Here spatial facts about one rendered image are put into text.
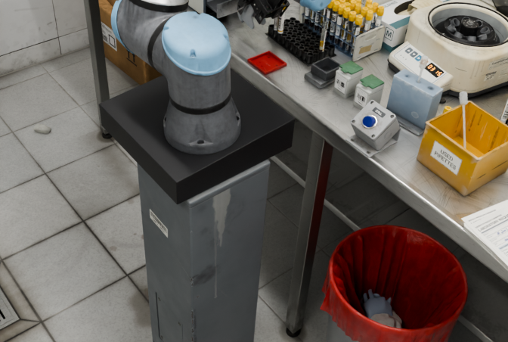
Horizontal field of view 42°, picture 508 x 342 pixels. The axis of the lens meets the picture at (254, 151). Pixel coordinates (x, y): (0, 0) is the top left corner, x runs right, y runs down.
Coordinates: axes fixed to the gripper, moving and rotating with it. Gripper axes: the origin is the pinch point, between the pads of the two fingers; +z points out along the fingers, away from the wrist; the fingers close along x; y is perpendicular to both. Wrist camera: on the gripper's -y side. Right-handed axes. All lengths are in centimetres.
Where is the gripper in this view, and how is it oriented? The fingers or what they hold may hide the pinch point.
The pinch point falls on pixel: (243, 16)
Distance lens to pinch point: 172.2
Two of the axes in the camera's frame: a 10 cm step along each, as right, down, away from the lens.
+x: 7.8, -3.8, 5.0
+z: -3.6, 3.8, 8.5
